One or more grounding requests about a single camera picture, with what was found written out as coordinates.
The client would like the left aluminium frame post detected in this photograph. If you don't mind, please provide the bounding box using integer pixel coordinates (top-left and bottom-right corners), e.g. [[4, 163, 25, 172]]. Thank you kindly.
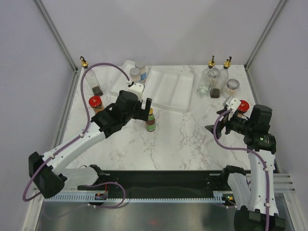
[[32, 0, 78, 73]]

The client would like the blue label seasoning jar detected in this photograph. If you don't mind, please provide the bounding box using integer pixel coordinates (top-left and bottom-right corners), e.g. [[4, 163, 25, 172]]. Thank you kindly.
[[135, 62, 147, 83]]

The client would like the blue label spice jar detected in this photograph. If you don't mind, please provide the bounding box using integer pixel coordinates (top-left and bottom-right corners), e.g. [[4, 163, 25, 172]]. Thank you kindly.
[[129, 67, 141, 83]]

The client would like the round glass oil bottle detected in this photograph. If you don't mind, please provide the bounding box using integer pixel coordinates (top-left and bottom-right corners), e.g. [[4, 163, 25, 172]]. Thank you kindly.
[[80, 56, 103, 96]]

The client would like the white compartment organizer tray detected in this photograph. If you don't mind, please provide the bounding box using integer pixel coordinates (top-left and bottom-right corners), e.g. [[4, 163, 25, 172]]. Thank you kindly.
[[109, 60, 195, 114]]

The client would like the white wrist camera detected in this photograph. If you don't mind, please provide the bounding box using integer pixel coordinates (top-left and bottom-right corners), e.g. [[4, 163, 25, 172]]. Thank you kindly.
[[127, 80, 145, 101], [222, 96, 241, 120]]

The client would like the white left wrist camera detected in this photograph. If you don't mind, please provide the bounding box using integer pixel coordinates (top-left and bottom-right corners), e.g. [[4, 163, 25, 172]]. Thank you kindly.
[[127, 80, 145, 101]]

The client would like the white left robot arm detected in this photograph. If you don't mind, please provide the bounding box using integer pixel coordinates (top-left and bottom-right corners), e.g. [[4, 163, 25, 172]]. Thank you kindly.
[[28, 90, 152, 198]]

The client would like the aluminium frame post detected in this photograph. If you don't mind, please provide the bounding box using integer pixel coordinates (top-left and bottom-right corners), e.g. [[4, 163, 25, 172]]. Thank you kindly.
[[244, 0, 288, 71], [32, 0, 78, 73]]

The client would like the white cable duct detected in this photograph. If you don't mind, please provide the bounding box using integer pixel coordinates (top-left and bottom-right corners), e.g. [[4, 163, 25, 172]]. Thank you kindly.
[[44, 192, 226, 204]]

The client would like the red lid jar right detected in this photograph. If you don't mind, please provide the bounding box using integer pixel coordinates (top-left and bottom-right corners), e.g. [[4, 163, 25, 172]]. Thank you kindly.
[[238, 100, 250, 114]]

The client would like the red lid sauce jar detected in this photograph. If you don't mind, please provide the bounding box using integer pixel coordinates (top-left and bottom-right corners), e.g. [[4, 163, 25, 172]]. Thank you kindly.
[[89, 96, 104, 114]]

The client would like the right aluminium frame post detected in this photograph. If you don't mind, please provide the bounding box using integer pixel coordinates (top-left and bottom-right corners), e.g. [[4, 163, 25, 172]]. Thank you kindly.
[[244, 0, 288, 71]]

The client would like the square clear glass bottle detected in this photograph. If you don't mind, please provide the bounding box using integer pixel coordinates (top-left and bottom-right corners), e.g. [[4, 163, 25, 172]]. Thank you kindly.
[[197, 55, 218, 98]]

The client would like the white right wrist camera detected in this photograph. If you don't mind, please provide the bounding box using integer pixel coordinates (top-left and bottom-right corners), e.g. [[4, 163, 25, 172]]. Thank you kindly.
[[222, 96, 241, 120]]

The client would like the open glass jar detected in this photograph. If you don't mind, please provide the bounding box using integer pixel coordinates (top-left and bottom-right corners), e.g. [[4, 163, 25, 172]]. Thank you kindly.
[[226, 78, 240, 97]]

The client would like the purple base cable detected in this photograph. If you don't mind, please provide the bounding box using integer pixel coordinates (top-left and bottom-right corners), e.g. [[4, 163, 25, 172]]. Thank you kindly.
[[81, 180, 127, 209]]

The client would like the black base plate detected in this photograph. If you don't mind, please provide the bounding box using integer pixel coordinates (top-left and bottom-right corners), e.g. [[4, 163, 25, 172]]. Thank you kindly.
[[77, 170, 231, 198]]

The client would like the green label sauce bottle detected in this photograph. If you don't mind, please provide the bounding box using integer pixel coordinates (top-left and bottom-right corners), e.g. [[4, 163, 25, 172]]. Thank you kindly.
[[146, 108, 156, 132]]

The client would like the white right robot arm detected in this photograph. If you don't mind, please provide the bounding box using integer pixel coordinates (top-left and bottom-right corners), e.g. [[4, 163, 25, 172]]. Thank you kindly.
[[205, 98, 286, 231]]

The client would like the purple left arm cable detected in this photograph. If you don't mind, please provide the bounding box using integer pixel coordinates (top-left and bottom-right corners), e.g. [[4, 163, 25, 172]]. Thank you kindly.
[[22, 62, 133, 202]]

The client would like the square dark sauce bottle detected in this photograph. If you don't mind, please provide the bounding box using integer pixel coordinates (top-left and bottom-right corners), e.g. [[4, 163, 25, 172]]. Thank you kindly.
[[210, 56, 232, 99]]

